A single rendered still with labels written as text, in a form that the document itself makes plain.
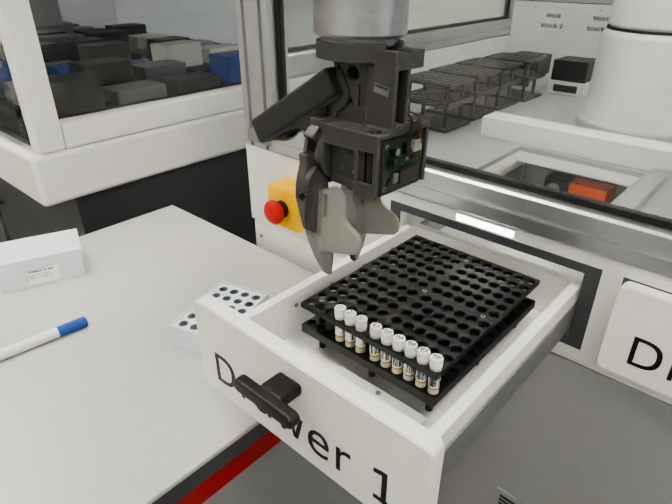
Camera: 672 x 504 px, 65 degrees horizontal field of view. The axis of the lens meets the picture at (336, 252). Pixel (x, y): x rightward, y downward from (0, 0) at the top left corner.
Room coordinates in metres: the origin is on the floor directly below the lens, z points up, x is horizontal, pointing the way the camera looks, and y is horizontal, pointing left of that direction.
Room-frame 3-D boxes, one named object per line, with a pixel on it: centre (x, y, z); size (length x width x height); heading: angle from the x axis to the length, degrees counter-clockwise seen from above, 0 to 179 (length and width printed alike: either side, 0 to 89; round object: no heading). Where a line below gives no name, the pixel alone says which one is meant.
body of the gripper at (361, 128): (0.45, -0.02, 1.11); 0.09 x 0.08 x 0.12; 48
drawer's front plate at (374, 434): (0.36, 0.03, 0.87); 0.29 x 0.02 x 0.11; 48
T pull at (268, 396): (0.34, 0.05, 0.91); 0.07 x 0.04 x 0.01; 48
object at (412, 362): (0.43, -0.03, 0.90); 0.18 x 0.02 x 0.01; 48
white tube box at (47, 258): (0.78, 0.50, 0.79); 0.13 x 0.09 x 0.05; 118
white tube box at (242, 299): (0.62, 0.16, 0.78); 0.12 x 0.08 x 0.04; 156
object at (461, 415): (0.52, -0.11, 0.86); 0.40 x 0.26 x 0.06; 138
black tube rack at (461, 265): (0.51, -0.10, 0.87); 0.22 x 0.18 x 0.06; 138
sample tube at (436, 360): (0.38, -0.09, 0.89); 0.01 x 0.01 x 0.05
